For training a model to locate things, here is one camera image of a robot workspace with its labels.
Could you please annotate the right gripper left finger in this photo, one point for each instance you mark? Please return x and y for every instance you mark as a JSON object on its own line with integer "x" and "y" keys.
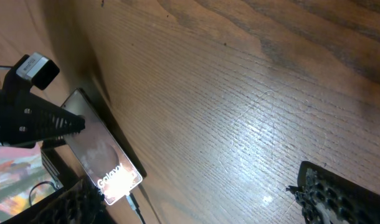
{"x": 82, "y": 203}

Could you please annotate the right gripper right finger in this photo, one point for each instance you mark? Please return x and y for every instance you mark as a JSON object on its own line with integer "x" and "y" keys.
{"x": 329, "y": 198}

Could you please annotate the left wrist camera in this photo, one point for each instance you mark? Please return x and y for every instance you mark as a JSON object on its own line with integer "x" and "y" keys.
{"x": 38, "y": 70}

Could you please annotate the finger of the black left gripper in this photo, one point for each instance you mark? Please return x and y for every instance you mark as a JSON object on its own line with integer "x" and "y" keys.
{"x": 36, "y": 119}

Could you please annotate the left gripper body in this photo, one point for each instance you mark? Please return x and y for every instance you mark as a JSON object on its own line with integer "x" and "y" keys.
{"x": 11, "y": 113}

